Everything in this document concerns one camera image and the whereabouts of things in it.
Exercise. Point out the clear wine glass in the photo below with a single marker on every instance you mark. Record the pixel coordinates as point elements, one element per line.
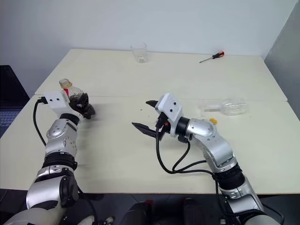
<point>233,107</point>

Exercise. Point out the black laptop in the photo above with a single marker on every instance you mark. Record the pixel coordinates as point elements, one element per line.
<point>10,93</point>

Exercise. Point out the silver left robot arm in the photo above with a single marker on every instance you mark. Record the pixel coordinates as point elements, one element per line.
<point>58,140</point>

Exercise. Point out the dark rounded shape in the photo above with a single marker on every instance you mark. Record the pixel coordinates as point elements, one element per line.
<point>192,212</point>
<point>139,214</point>

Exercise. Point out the white rounded shape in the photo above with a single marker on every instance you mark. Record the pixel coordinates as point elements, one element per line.
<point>87,220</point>
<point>109,220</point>

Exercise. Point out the clear glass tumbler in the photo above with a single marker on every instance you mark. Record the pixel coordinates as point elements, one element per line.
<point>139,52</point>

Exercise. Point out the yellow bottle cap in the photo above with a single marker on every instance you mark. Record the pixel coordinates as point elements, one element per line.
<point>213,121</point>

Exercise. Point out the cola bottle with yellow cap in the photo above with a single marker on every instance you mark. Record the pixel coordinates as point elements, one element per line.
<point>72,90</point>

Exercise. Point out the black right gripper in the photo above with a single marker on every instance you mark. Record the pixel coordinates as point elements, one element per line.
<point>162,126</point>

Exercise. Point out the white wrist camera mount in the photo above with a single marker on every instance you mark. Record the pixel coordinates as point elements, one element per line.
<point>170,107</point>
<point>57,100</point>

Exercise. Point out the orange and black screwdriver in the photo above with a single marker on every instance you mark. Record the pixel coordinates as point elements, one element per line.
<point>217,54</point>

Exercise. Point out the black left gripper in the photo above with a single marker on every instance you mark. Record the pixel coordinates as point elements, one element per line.
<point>77,108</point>

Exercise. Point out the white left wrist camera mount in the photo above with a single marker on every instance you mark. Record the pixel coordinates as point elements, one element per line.
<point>57,100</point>

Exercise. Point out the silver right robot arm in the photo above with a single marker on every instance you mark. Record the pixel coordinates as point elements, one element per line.
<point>218,145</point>

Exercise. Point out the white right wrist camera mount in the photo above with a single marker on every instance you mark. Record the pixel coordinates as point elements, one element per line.
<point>170,107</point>

